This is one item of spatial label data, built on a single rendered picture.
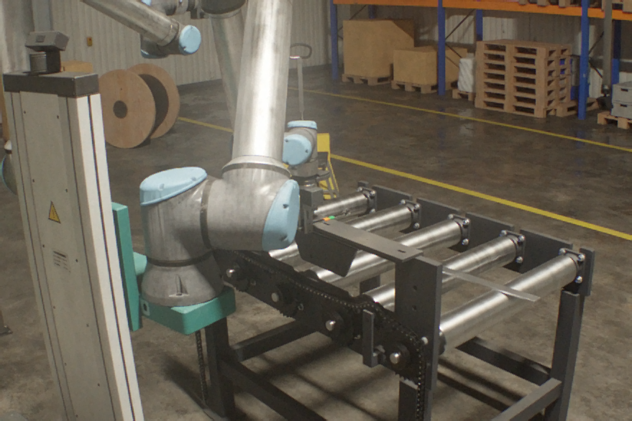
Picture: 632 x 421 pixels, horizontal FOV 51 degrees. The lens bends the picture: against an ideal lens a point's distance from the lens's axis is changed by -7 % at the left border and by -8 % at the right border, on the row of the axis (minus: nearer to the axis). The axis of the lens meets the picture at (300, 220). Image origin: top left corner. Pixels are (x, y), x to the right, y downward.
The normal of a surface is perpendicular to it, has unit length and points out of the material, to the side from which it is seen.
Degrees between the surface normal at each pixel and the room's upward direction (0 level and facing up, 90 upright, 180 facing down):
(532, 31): 90
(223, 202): 50
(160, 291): 70
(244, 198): 56
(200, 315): 90
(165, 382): 0
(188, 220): 80
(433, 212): 90
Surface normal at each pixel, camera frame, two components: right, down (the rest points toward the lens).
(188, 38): 0.81, 0.21
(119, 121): -0.39, 0.32
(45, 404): -0.04, -0.94
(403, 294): -0.78, 0.23
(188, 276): 0.34, -0.05
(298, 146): -0.07, 0.32
